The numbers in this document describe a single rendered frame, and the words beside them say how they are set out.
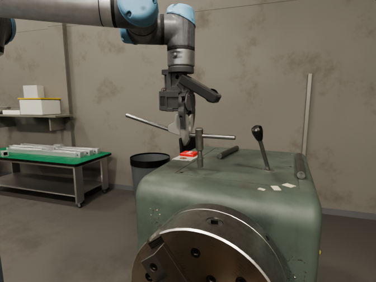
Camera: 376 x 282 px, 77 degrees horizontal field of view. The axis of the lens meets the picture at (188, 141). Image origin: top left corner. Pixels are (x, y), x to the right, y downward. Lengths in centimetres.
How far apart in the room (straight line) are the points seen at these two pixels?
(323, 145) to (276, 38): 150
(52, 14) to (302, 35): 319
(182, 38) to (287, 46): 288
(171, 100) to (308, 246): 47
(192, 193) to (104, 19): 44
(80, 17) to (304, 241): 65
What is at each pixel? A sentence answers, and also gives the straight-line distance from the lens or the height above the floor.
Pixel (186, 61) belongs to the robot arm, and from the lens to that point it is 64.
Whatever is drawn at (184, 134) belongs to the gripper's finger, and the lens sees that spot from 64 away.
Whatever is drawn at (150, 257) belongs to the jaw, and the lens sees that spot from 48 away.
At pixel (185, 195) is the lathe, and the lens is 63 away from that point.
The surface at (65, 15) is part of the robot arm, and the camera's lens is 57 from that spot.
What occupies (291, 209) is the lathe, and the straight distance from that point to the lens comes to 59.
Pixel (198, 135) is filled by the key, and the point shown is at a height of 138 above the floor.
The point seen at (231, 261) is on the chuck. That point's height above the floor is 119.
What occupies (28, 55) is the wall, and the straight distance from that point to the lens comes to 534.
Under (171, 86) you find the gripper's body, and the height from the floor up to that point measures 151.
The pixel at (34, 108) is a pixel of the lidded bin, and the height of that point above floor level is 139.
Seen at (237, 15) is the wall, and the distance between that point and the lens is 359.
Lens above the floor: 147
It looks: 9 degrees down
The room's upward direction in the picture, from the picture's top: straight up
